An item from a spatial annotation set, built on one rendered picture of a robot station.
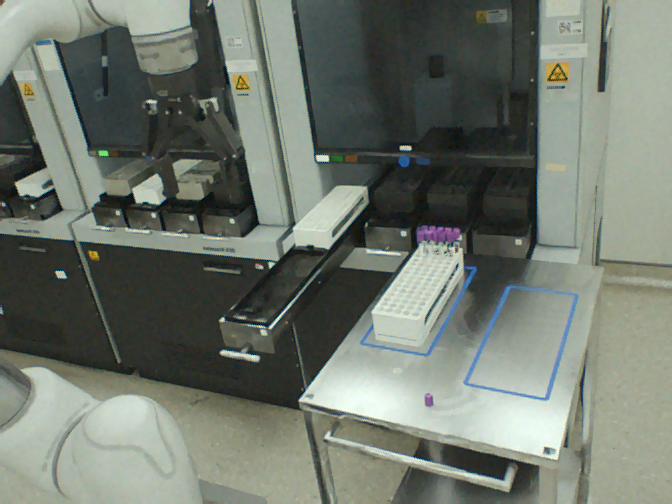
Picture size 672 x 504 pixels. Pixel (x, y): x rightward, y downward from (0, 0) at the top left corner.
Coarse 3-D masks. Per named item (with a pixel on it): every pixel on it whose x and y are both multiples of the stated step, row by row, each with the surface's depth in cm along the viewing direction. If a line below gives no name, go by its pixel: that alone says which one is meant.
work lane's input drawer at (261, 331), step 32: (352, 224) 181; (288, 256) 171; (320, 256) 169; (256, 288) 158; (288, 288) 157; (320, 288) 163; (224, 320) 147; (256, 320) 143; (288, 320) 149; (224, 352) 145
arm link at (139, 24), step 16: (96, 0) 95; (112, 0) 93; (128, 0) 92; (144, 0) 91; (160, 0) 92; (176, 0) 93; (112, 16) 96; (128, 16) 93; (144, 16) 93; (160, 16) 93; (176, 16) 94; (144, 32) 94; (160, 32) 94
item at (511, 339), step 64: (448, 320) 133; (512, 320) 130; (576, 320) 127; (320, 384) 120; (384, 384) 118; (448, 384) 116; (512, 384) 113; (576, 384) 112; (320, 448) 121; (448, 448) 175; (512, 448) 101
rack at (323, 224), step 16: (336, 192) 190; (352, 192) 188; (320, 208) 181; (336, 208) 180; (352, 208) 187; (304, 224) 173; (320, 224) 172; (336, 224) 173; (304, 240) 172; (320, 240) 169
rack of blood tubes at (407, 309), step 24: (408, 264) 143; (432, 264) 142; (456, 264) 143; (408, 288) 134; (432, 288) 133; (384, 312) 128; (408, 312) 127; (432, 312) 136; (384, 336) 129; (408, 336) 127
